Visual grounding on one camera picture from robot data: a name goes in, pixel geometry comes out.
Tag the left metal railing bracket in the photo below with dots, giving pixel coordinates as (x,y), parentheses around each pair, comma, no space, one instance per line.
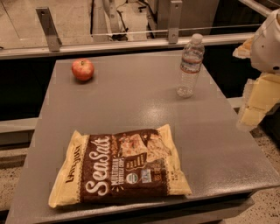
(46,20)

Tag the sea salt tortilla chips bag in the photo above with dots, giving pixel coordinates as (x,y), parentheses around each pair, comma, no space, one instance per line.
(102,168)

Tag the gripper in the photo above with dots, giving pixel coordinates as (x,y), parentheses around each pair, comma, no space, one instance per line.
(268,48)

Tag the right metal railing bracket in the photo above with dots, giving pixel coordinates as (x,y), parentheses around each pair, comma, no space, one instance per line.
(174,21)

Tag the red apple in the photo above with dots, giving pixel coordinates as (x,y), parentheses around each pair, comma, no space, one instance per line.
(83,69)

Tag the clear plastic water bottle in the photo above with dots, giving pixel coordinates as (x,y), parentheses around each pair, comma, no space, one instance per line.
(190,65)

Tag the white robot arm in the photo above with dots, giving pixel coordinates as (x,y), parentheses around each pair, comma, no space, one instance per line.
(263,48)

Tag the horizontal metal railing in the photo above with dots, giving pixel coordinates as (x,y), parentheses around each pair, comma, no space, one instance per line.
(122,46)

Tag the metal railing bracket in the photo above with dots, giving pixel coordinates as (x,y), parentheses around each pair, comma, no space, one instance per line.
(46,20)
(174,21)

